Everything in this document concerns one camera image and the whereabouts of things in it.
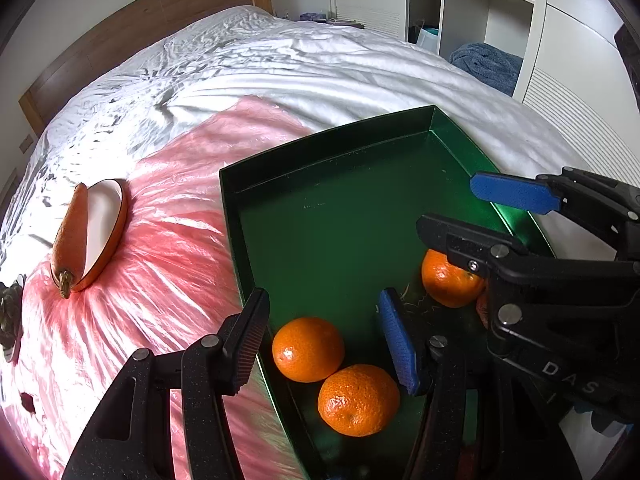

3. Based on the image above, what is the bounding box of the patterned grey plate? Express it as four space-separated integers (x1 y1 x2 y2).
0 274 27 365

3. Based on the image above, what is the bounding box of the pink plastic sheet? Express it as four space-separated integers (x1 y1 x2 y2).
0 96 326 480

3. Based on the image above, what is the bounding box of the white open wardrobe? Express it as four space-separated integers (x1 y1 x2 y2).
407 0 640 171

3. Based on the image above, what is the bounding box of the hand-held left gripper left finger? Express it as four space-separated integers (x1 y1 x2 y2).
62 287 271 480

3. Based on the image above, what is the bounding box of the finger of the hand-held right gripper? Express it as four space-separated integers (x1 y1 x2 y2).
417 214 531 278
470 166 640 261

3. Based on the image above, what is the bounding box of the dark green bok choy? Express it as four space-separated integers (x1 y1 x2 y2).
0 280 23 348

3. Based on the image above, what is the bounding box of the carrot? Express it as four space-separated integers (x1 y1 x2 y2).
51 182 88 300

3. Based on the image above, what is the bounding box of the blue towel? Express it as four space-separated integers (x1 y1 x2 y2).
449 42 522 97

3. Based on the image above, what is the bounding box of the wooden headboard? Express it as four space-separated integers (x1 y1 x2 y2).
19 0 273 138

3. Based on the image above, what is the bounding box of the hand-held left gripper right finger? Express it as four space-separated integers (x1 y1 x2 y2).
377 287 583 480

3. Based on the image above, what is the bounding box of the green metal tray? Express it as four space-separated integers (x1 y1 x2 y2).
219 105 571 480

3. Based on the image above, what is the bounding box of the pale paper bag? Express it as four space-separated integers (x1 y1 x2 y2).
409 20 441 53

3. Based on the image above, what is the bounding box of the orange rimmed white plate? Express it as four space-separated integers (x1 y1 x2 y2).
70 179 129 292

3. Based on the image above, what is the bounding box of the orange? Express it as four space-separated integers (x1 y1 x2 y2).
317 364 401 437
421 248 487 309
272 317 346 383

